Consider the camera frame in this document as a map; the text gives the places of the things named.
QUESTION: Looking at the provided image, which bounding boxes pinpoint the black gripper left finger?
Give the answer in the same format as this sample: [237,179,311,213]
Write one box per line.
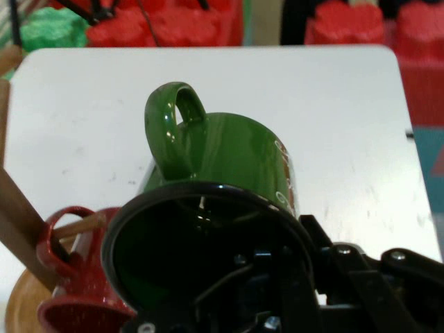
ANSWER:
[239,242,320,333]

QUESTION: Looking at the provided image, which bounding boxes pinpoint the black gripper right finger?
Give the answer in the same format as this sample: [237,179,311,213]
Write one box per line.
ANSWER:
[298,214,444,333]

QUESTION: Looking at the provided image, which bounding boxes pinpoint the green enamel mug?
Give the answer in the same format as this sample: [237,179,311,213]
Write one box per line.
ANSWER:
[101,80,315,315]

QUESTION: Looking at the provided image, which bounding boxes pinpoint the teal floor mat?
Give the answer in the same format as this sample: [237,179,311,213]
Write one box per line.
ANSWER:
[411,126,444,216]

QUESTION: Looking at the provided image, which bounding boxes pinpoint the red enamel mug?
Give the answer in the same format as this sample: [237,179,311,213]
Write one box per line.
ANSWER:
[35,205,139,333]

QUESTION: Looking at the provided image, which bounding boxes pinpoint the brown wooden mug tree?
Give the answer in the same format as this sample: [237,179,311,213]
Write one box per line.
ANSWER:
[0,44,109,333]

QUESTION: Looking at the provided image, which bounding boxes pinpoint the green foam block, small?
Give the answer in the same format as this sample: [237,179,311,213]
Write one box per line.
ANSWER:
[17,6,90,50]

